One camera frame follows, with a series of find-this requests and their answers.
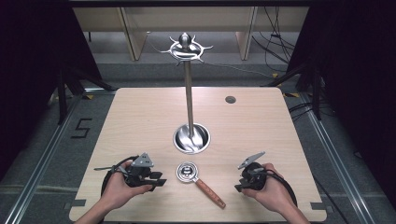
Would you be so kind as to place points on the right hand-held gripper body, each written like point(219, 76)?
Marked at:
point(253, 177)

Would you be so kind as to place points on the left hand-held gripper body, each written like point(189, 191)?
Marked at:
point(138, 172)

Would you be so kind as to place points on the person's left hand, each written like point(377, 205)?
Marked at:
point(120, 191)

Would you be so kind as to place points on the person's right hand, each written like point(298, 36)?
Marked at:
point(275, 193)

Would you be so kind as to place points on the grey table grommet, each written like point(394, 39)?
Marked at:
point(230, 99)

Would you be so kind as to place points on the metal utensil hanging stand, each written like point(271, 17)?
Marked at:
point(188, 93)

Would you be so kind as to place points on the black metal stand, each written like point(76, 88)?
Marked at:
point(316, 90)
point(62, 93)

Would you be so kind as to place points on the dark curtain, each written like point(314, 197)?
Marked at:
point(34, 77)
point(358, 93)

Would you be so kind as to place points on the beige wooden desk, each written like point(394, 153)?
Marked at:
point(193, 18)

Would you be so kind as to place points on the aluminium floor rail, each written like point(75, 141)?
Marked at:
point(336, 161)
point(37, 165)

